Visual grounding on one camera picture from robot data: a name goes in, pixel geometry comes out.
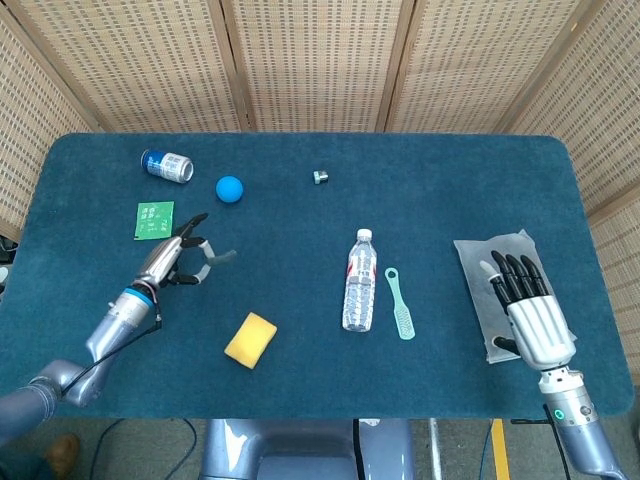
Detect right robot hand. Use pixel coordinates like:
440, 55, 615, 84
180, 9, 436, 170
479, 249, 579, 371

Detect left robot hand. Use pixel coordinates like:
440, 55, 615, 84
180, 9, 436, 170
132, 213, 214, 294

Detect green sachet packet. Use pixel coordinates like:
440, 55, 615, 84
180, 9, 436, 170
132, 200, 176, 242

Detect blue and white drink can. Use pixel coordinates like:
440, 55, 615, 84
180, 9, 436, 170
140, 148, 195, 185

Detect grey plastic pouch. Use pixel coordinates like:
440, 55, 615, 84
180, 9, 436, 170
452, 228, 551, 366

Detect blue ball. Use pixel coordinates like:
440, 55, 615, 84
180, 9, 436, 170
215, 175, 245, 204

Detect yellow sponge with green pad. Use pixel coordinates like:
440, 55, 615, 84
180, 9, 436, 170
223, 311, 279, 371

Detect mint green brush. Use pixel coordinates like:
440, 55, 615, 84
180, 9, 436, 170
383, 267, 417, 342

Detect clear plastic water bottle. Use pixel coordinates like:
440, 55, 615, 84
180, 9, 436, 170
341, 228, 378, 333

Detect blue carpet table cover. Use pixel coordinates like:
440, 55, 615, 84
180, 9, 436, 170
0, 132, 635, 420

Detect brown shoe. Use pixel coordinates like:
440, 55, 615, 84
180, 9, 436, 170
44, 433, 82, 479

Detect blue-grey robot torso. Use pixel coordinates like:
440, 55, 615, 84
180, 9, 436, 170
198, 417, 416, 480

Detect wicker folding screen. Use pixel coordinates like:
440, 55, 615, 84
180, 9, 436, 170
0, 0, 640, 386

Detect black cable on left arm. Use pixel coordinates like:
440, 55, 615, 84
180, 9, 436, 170
62, 312, 165, 399

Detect blue floor cable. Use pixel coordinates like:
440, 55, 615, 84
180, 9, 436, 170
88, 418, 126, 480

